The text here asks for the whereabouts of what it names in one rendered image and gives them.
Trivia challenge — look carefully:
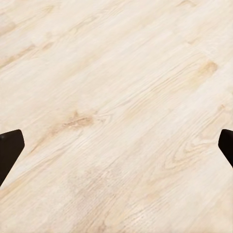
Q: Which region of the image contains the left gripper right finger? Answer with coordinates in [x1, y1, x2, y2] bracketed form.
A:
[218, 129, 233, 167]

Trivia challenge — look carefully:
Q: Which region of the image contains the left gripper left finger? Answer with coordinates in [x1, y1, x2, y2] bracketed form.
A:
[0, 129, 25, 186]

